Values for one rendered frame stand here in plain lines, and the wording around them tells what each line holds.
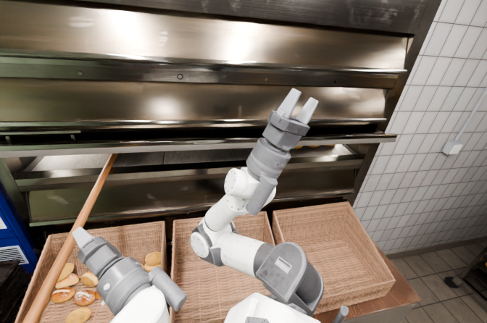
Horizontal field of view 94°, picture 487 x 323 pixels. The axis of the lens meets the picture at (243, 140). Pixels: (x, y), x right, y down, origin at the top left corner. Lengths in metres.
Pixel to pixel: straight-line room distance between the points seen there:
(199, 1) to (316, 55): 0.53
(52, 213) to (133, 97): 0.73
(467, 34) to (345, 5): 0.73
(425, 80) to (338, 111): 0.52
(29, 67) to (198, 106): 0.61
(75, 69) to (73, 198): 0.65
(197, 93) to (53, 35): 0.52
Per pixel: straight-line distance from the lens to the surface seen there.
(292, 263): 0.59
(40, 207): 1.49
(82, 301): 1.54
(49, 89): 1.16
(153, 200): 1.34
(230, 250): 0.70
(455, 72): 1.74
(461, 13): 1.61
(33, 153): 1.10
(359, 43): 1.26
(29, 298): 1.47
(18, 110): 1.21
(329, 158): 1.48
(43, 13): 1.09
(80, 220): 1.03
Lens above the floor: 1.89
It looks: 29 degrees down
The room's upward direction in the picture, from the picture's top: 6 degrees clockwise
